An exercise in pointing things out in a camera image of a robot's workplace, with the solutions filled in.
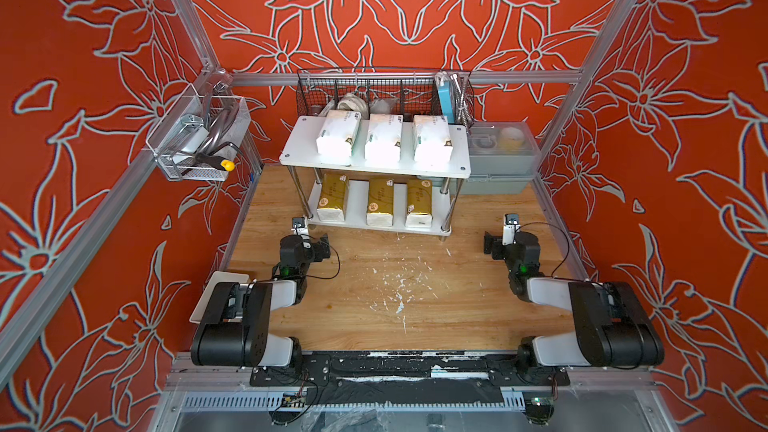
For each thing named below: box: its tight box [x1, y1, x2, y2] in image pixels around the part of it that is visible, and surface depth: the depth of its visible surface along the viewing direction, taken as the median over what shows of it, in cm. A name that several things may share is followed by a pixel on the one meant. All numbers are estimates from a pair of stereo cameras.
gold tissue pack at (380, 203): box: [366, 177, 394, 228], surface depth 94 cm
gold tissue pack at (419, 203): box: [404, 178, 433, 228], surface depth 94 cm
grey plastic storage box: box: [460, 121, 541, 195], surface depth 105 cm
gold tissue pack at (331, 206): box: [316, 173, 350, 222], surface depth 96 cm
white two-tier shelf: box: [279, 116, 471, 236], surface depth 78 cm
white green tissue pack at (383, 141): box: [365, 114, 403, 165], surface depth 74 cm
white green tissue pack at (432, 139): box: [413, 115, 453, 164], surface depth 74 cm
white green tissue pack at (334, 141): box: [316, 110, 362, 164], surface depth 76 cm
